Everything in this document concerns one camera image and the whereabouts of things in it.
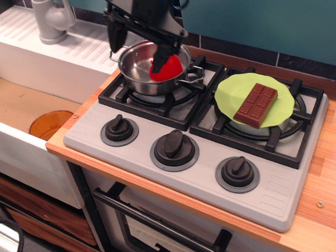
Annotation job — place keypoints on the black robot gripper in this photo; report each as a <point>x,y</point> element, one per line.
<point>151,20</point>

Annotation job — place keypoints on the red toy apple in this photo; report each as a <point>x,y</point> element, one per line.
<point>171,69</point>

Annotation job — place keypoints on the brown chocolate bar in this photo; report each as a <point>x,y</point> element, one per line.
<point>256,106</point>

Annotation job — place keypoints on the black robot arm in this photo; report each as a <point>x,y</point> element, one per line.
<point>149,19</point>

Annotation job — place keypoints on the stainless steel pot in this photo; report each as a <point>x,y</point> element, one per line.
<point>134,64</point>

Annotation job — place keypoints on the black left stove knob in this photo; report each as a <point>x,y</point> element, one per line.
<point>119,131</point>

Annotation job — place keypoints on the black stove knob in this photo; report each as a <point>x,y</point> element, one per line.
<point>119,131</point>
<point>237,175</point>
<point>174,152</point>

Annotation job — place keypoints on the lime green plate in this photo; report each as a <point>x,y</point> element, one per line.
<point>231,93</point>

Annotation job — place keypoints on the black middle stove knob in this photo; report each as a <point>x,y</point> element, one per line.
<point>174,152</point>

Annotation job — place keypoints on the grey toy stove top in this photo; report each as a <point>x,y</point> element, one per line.
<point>272,203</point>

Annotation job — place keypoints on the black right stove knob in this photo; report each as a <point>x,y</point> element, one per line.
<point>237,175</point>

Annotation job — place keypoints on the black left burner grate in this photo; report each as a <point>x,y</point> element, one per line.
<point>177,109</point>

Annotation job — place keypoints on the black burner grate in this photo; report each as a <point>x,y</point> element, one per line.
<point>177,109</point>
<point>291,143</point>

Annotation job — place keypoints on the grey toy faucet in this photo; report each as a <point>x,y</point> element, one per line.
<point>53,22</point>

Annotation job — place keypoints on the white toy sink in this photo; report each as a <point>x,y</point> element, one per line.
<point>37,78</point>

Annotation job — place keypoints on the orange sink drain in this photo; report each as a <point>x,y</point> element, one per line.
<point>45,126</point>

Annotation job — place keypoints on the black right burner grate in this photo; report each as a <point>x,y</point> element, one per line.
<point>291,143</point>

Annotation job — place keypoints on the wooden drawer front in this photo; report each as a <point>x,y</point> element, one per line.
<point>46,218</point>

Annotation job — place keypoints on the oven door with handle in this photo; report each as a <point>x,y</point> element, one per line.
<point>139,222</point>

